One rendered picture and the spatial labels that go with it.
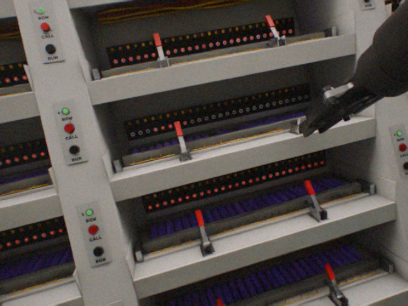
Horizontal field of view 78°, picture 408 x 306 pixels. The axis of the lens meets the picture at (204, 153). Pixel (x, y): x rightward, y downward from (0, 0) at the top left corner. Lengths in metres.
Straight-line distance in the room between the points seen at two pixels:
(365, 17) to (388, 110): 0.22
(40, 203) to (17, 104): 0.19
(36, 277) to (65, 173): 0.25
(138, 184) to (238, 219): 0.25
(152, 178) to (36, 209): 0.22
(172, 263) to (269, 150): 0.32
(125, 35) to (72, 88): 0.30
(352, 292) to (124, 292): 0.52
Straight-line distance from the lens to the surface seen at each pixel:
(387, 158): 0.72
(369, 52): 0.39
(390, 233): 0.79
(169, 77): 0.55
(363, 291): 0.77
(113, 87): 0.55
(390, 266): 0.82
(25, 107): 0.60
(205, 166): 0.53
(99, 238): 0.55
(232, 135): 0.60
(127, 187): 0.53
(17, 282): 0.71
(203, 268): 0.57
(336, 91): 0.41
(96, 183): 0.54
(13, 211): 0.60
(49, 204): 0.57
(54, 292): 0.65
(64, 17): 0.62
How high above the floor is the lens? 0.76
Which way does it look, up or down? level
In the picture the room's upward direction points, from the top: 13 degrees counter-clockwise
